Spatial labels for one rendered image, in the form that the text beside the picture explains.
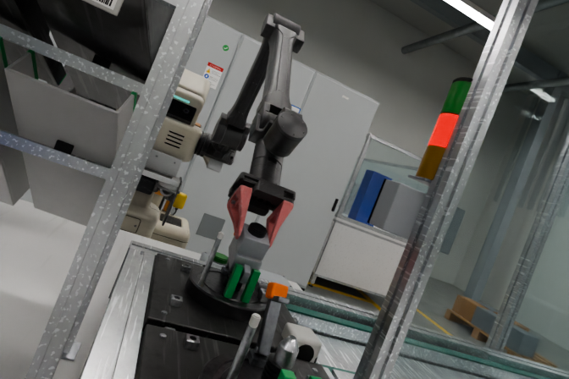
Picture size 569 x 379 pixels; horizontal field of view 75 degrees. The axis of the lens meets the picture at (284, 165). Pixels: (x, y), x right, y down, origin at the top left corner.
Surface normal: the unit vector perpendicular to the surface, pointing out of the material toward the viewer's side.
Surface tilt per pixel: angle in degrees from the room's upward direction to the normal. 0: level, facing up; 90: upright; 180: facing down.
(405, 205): 90
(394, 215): 90
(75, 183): 135
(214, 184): 90
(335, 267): 90
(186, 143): 98
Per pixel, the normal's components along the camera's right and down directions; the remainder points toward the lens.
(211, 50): 0.28, 0.10
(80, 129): -0.18, 0.68
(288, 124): 0.45, -0.54
